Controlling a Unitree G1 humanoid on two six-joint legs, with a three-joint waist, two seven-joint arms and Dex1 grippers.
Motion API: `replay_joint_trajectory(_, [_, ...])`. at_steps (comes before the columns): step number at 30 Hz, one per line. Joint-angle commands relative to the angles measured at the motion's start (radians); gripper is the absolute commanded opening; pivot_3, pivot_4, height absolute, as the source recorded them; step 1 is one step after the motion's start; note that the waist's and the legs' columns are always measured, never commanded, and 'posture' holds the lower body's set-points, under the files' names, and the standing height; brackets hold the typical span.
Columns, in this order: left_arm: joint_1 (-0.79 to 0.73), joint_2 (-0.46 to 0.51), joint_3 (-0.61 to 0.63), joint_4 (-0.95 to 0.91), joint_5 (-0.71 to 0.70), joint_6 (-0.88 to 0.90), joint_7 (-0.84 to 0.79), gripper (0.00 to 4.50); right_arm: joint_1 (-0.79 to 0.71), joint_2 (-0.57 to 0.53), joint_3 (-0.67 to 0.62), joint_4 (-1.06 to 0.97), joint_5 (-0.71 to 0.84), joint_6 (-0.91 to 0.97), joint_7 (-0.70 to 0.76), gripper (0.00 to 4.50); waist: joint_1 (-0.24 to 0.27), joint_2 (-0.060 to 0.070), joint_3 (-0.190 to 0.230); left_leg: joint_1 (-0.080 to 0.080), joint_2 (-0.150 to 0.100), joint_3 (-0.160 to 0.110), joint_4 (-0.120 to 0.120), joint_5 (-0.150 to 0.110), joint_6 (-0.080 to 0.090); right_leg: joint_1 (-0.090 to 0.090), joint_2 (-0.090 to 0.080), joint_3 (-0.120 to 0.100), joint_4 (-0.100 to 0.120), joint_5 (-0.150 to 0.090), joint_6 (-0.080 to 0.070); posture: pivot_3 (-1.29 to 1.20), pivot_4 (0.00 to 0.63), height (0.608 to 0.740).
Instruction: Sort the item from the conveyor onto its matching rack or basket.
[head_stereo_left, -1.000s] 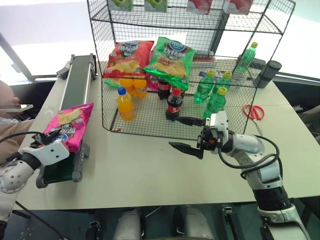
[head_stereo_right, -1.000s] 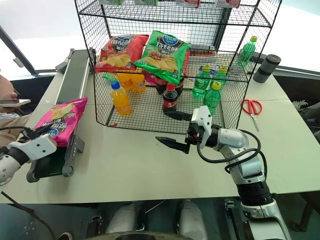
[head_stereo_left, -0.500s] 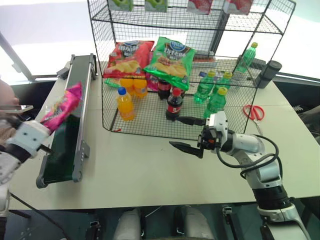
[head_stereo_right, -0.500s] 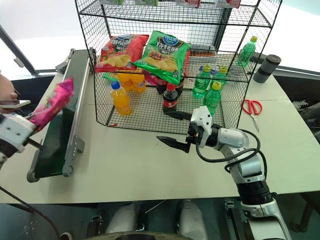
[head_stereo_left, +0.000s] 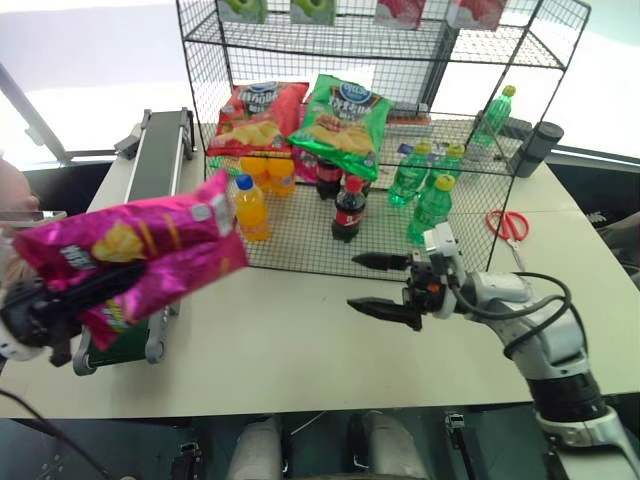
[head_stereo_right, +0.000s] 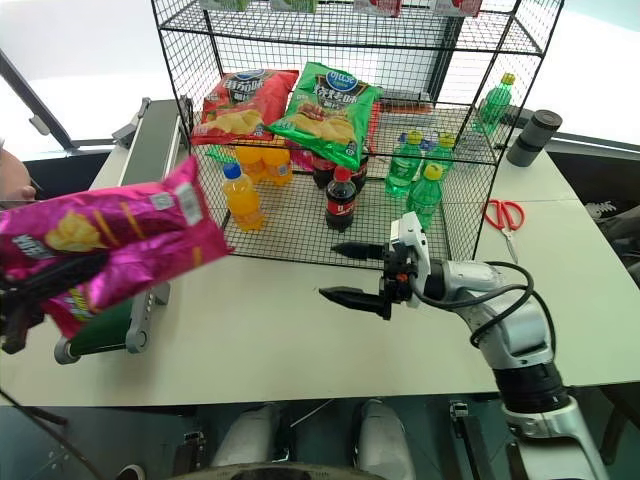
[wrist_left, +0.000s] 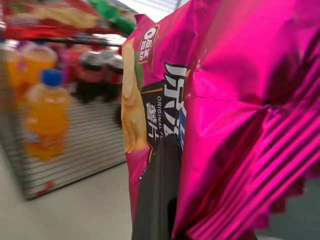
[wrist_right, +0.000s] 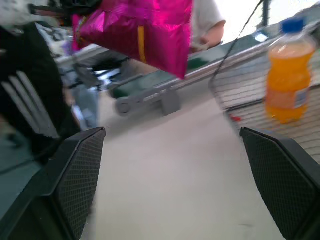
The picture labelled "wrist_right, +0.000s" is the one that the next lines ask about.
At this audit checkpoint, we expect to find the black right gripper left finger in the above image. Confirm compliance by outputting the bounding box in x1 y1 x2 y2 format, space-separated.
0 126 107 240

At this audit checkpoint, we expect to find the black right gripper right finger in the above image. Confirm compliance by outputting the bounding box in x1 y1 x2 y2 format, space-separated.
239 126 320 240

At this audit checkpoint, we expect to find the person's bare hand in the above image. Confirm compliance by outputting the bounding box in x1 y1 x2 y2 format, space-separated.
191 36 212 54

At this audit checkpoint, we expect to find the orange juice bottle blue cap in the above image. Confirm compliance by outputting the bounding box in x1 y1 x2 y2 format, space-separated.
264 18 317 125

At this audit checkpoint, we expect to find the yellow and pink snack bag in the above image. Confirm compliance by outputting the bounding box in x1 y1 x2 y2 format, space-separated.
71 14 89 52

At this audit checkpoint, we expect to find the magenta foil snack bag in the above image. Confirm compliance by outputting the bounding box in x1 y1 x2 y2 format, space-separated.
76 0 195 80

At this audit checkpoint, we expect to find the person in white shirt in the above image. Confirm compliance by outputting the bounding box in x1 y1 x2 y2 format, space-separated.
191 0 227 50

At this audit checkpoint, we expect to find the black wire basket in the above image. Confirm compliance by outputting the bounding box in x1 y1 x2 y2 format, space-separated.
208 56 320 157

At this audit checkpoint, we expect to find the green conveyor belt silver frame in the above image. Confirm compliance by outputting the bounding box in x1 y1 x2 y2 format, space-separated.
109 21 320 118

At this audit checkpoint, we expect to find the black cable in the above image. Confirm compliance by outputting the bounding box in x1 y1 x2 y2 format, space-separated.
208 0 265 85

